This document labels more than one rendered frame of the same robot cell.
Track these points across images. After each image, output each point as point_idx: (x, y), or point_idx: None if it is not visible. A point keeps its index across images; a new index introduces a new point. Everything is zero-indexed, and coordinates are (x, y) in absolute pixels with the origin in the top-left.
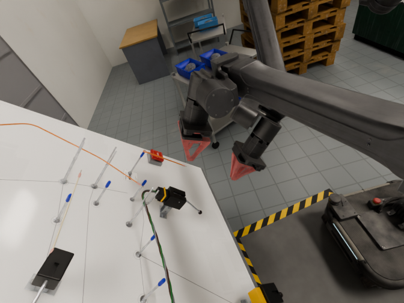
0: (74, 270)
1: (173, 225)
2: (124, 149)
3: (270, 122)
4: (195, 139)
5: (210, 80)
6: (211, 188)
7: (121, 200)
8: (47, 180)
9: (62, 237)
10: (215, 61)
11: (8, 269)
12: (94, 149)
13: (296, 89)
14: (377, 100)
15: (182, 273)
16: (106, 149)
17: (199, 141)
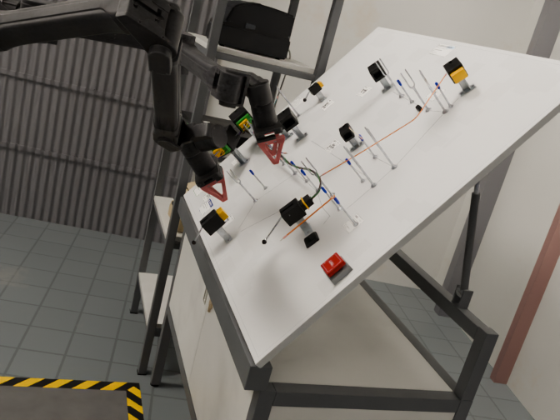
0: (348, 157)
1: (294, 230)
2: (380, 240)
3: None
4: None
5: (254, 75)
6: (238, 333)
7: (347, 200)
8: (402, 158)
9: (365, 157)
10: (247, 72)
11: (374, 137)
12: (403, 203)
13: (210, 59)
14: (189, 50)
15: None
16: (396, 217)
17: None
